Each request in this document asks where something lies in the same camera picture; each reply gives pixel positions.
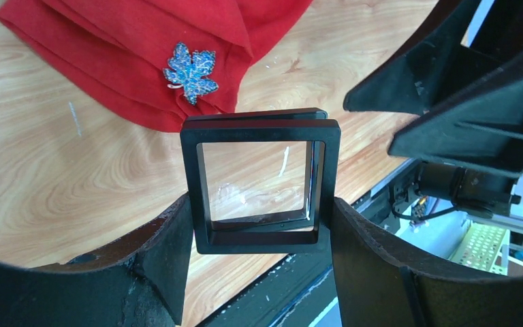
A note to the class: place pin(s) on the blue leaf brooch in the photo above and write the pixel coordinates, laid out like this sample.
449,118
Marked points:
190,71

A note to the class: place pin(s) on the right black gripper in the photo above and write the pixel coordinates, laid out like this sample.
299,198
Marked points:
470,87

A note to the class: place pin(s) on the green perforated basket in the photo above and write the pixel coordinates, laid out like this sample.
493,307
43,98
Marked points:
484,247

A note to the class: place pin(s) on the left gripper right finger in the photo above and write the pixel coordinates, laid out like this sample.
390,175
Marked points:
382,280

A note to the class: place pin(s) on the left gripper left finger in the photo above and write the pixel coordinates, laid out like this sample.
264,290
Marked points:
138,279

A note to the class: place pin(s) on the red garment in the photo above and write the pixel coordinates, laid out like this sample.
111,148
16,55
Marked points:
115,51

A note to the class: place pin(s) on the black square frame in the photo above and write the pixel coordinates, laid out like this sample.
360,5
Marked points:
261,182

